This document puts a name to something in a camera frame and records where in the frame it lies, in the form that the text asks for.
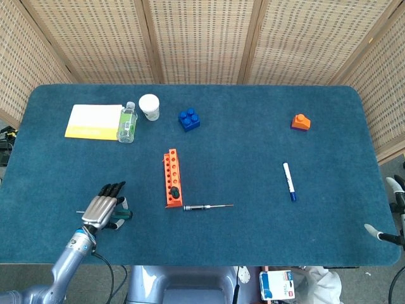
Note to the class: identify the orange purple toy block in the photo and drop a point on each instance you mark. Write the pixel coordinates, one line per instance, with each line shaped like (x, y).
(300, 122)

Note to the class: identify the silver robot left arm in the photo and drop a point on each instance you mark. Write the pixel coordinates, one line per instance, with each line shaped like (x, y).
(63, 263)

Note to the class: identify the yellow white booklet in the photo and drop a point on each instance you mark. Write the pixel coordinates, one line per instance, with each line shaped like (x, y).
(91, 120)

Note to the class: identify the blue building block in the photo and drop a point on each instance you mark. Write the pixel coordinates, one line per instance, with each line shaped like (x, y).
(190, 123)

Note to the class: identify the white blue cardboard box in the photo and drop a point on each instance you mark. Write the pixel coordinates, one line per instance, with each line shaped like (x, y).
(275, 285)

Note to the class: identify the white paper cup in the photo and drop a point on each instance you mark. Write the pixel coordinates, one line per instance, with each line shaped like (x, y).
(149, 106)

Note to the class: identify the clear plastic bottle green label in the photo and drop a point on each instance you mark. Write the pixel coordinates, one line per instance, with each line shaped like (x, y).
(126, 126)

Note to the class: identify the white marker blue cap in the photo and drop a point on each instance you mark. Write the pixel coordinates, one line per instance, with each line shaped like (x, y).
(288, 180)

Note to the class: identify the orange screwdriver rack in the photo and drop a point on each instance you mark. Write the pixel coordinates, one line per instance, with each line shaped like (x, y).
(177, 202)

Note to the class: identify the black floor equipment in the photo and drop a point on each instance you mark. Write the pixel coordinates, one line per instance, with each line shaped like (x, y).
(6, 149)

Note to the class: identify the silver black precision screwdriver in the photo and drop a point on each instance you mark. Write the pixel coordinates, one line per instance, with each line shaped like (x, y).
(193, 208)

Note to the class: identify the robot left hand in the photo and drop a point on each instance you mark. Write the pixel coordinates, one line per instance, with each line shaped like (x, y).
(99, 210)

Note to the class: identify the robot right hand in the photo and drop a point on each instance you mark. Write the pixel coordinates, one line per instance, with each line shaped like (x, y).
(399, 196)

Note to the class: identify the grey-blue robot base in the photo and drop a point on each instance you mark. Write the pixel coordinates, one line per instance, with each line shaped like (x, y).
(190, 278)

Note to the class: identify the blue carpet table cover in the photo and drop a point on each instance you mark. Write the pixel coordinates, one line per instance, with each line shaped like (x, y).
(253, 228)

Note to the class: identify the woven folding screen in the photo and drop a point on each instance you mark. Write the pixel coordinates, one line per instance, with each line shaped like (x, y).
(202, 41)

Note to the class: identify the white cloth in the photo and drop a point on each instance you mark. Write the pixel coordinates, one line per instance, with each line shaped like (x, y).
(322, 285)

